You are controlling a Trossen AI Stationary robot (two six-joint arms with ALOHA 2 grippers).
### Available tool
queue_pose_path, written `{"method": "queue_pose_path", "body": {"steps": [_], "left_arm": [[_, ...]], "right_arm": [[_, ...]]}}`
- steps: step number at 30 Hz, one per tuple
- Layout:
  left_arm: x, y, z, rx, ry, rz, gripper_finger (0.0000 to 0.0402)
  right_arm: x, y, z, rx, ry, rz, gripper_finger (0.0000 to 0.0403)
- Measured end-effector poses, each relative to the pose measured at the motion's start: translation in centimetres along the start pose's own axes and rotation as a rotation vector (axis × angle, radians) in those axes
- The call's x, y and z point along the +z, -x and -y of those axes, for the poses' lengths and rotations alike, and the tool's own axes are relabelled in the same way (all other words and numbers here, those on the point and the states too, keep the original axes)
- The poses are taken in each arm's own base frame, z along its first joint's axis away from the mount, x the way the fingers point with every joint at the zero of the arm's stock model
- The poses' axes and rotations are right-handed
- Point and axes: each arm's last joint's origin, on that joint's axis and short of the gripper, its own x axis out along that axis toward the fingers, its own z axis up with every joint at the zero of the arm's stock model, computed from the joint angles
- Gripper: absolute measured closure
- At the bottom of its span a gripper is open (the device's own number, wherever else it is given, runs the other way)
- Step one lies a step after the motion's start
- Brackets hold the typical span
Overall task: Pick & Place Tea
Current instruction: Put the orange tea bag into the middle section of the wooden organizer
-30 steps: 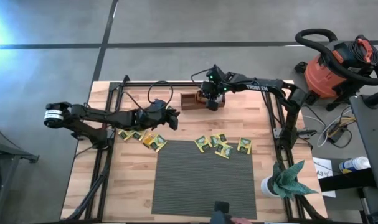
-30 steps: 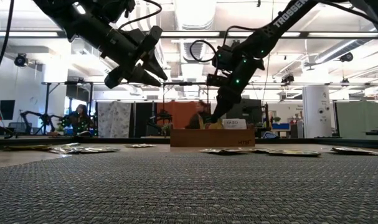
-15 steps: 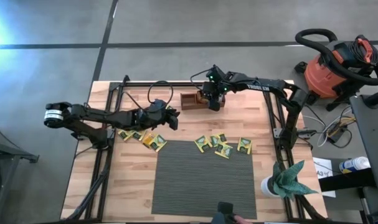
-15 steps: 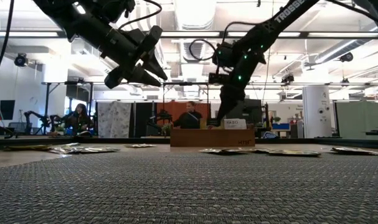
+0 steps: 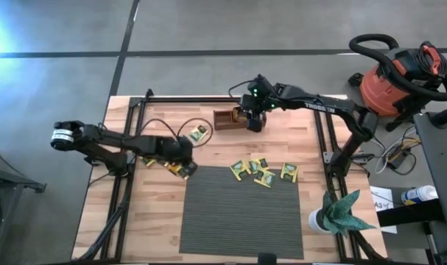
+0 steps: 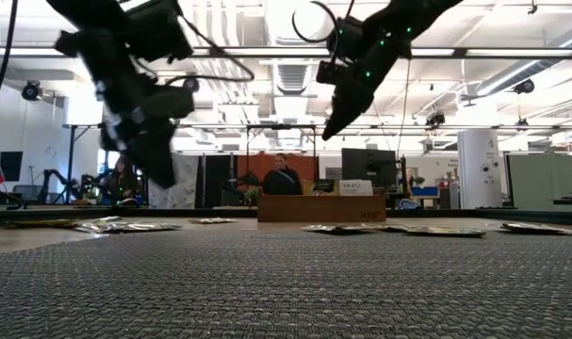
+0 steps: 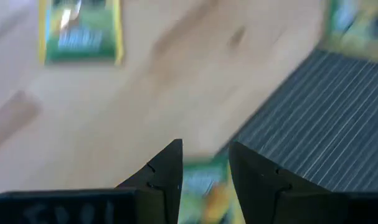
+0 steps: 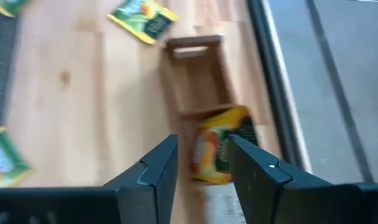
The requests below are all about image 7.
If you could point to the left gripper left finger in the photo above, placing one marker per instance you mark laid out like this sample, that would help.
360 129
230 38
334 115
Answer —
151 193

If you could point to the green tea packet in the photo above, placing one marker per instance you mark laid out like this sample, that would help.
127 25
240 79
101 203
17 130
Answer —
204 186
79 40
357 31

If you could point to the grey woven placemat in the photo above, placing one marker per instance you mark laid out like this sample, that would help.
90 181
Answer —
332 124

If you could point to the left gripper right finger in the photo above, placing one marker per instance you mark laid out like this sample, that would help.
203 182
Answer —
269 196

